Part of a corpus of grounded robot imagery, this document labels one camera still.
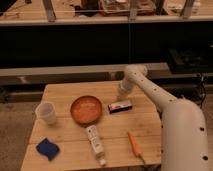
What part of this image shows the black and white eraser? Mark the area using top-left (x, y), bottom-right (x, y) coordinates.
top-left (108, 100), bottom-right (133, 114)

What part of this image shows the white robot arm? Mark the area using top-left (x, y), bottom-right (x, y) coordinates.
top-left (117, 65), bottom-right (210, 171)

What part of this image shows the orange wooden bowl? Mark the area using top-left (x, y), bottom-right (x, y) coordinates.
top-left (70, 96), bottom-right (102, 125)

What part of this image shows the white tube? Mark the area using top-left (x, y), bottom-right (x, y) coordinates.
top-left (86, 125), bottom-right (106, 166)

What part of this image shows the black box on shelf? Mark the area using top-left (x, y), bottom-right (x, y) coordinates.
top-left (167, 48), bottom-right (213, 74)

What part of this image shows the orange carrot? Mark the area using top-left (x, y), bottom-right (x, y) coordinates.
top-left (127, 132), bottom-right (146, 164)

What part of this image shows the translucent plastic cup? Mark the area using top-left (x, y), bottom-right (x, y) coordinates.
top-left (35, 101), bottom-right (56, 125)

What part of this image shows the blue sponge cloth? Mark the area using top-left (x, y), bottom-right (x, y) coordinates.
top-left (36, 138), bottom-right (60, 161)

